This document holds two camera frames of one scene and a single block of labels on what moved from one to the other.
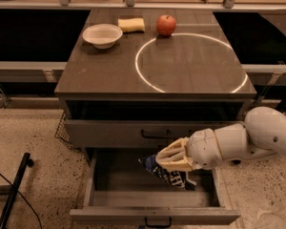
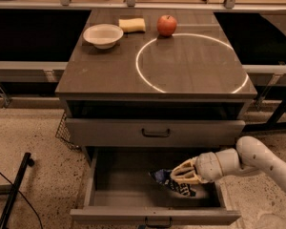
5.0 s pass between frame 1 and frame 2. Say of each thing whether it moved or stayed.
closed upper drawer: stayed
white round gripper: moved
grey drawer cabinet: stayed
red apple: stayed
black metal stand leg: stayed
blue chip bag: moved
